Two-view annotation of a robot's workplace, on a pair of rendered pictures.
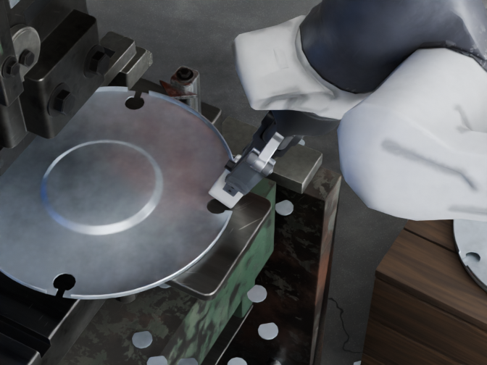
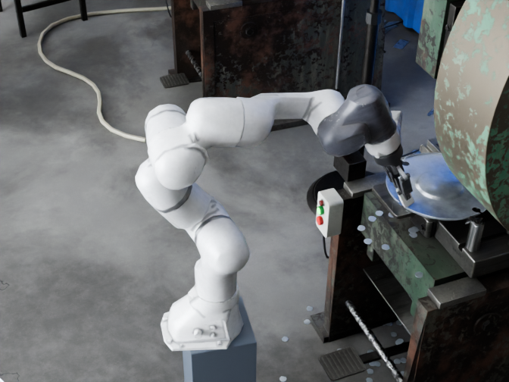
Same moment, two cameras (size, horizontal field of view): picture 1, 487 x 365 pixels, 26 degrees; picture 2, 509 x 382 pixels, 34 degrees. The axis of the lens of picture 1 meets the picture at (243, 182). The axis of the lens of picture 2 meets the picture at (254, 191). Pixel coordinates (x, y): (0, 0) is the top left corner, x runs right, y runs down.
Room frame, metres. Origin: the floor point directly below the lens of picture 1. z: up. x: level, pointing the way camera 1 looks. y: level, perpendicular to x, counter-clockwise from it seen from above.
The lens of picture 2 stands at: (1.46, -1.54, 2.16)
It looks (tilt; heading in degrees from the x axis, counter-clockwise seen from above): 38 degrees down; 129
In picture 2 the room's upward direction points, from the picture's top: 1 degrees clockwise
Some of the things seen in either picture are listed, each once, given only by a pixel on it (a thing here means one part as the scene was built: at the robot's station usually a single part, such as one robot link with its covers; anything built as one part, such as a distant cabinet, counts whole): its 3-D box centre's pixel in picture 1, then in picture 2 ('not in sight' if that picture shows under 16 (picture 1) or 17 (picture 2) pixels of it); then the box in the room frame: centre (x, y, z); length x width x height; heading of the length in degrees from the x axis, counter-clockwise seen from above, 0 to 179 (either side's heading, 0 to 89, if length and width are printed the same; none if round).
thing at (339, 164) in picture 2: not in sight; (348, 176); (0.40, 0.21, 0.62); 0.10 x 0.06 x 0.20; 152
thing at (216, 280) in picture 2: not in sight; (221, 261); (0.42, -0.40, 0.71); 0.18 x 0.11 x 0.25; 155
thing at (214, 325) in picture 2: not in sight; (201, 308); (0.36, -0.42, 0.52); 0.22 x 0.19 x 0.14; 54
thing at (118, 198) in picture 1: (101, 185); (439, 185); (0.72, 0.15, 0.78); 0.29 x 0.29 x 0.01
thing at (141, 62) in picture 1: (93, 66); not in sight; (0.93, 0.18, 0.76); 0.17 x 0.06 x 0.10; 152
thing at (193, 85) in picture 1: (186, 100); (475, 233); (0.88, 0.07, 0.75); 0.03 x 0.03 x 0.10; 62
